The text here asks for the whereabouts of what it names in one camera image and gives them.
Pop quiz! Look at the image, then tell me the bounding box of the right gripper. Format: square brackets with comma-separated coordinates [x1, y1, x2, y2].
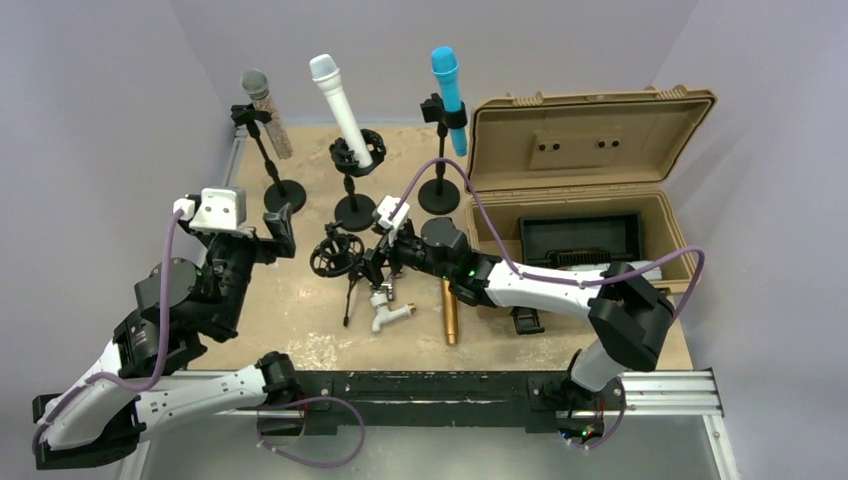
[351, 220, 454, 287]

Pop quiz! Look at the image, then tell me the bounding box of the black tripod shock mount stand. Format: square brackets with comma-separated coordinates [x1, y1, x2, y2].
[309, 221, 367, 328]

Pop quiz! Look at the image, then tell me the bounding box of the gold microphone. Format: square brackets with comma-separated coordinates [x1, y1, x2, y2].
[441, 279, 459, 345]

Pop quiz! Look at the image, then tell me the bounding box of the white microphone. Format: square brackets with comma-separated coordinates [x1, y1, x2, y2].
[309, 54, 373, 168]

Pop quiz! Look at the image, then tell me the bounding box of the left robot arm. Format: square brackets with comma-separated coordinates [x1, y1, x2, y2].
[32, 196, 299, 471]

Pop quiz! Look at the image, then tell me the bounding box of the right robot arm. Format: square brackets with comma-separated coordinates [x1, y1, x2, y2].
[358, 217, 674, 407]

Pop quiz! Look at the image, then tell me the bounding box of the black stand with clip left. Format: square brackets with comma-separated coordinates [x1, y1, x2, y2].
[230, 104, 307, 213]

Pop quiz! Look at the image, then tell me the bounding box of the black stand with clip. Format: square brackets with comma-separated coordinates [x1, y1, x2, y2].
[417, 93, 468, 215]
[230, 104, 307, 213]

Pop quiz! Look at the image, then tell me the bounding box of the black stand with clip right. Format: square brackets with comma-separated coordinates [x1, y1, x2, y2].
[417, 93, 468, 215]

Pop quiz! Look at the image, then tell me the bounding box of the glitter silver microphone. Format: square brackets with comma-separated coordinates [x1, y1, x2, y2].
[240, 68, 294, 159]

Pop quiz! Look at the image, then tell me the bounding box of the blue microphone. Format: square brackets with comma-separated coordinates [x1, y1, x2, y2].
[431, 46, 468, 157]

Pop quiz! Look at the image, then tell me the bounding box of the white chrome faucet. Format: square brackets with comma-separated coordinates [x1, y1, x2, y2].
[369, 280, 417, 333]

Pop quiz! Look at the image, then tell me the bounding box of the black tray in case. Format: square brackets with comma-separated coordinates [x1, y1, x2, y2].
[519, 212, 643, 268]

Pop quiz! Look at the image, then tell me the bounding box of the tan plastic case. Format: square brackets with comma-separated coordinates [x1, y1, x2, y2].
[465, 85, 717, 263]

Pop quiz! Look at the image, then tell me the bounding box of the grey block in case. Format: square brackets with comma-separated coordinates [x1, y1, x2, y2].
[571, 260, 663, 281]

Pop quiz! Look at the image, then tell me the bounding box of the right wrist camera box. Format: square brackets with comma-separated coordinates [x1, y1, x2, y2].
[372, 195, 410, 246]

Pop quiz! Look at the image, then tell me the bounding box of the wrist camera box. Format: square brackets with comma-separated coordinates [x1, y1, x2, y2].
[372, 195, 410, 246]
[172, 187, 248, 236]

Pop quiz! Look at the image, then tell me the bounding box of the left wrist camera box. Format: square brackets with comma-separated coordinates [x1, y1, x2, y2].
[172, 187, 248, 236]

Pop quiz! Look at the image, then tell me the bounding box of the black stand with shock mount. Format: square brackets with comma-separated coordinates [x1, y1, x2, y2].
[329, 129, 387, 232]

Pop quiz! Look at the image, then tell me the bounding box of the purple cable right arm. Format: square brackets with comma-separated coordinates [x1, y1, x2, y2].
[390, 157, 706, 326]

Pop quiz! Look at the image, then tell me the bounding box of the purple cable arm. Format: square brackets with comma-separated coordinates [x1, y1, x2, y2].
[31, 210, 185, 458]
[390, 157, 706, 326]

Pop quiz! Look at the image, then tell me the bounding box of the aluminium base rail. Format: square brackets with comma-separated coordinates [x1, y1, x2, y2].
[115, 368, 742, 480]

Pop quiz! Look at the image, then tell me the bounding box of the purple cable at base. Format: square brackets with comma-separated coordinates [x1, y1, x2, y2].
[256, 396, 367, 470]

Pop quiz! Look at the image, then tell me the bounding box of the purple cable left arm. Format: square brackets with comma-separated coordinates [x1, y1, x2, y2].
[31, 210, 185, 458]

